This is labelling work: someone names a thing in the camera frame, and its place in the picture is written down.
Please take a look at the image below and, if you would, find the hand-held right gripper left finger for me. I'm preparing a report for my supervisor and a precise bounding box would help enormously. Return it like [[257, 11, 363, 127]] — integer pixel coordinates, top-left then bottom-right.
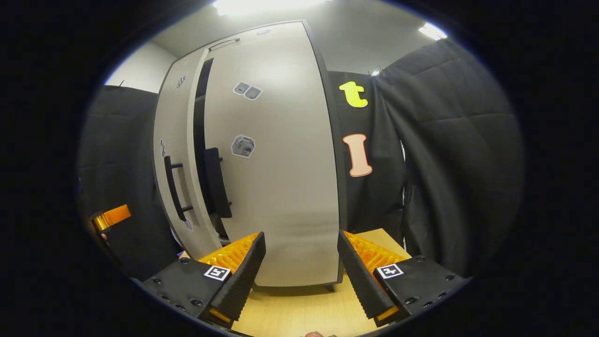
[[143, 231, 267, 328]]

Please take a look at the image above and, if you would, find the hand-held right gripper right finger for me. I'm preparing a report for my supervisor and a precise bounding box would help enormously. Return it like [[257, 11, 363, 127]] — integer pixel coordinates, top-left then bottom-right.
[[337, 230, 472, 327]]

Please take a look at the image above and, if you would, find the white and grey shoe cabinet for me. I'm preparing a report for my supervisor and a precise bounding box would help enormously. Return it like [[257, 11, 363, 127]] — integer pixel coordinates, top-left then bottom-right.
[[153, 20, 348, 292]]

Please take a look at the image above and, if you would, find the black backdrop cloth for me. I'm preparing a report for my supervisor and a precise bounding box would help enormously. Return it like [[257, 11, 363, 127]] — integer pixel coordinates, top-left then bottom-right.
[[77, 84, 183, 281], [328, 70, 408, 244], [374, 38, 525, 277]]

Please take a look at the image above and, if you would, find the ceiling light panel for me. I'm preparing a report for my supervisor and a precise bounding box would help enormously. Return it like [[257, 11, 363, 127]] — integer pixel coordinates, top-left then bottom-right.
[[418, 22, 447, 41], [213, 0, 328, 16]]

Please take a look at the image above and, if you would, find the black door handle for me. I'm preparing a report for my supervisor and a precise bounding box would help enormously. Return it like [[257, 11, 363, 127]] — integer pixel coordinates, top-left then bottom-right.
[[164, 156, 195, 221], [205, 147, 233, 219]]

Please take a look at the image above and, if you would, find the metal drawer handle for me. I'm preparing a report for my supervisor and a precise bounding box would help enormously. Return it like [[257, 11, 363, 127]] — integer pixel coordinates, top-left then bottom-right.
[[208, 38, 240, 51]]

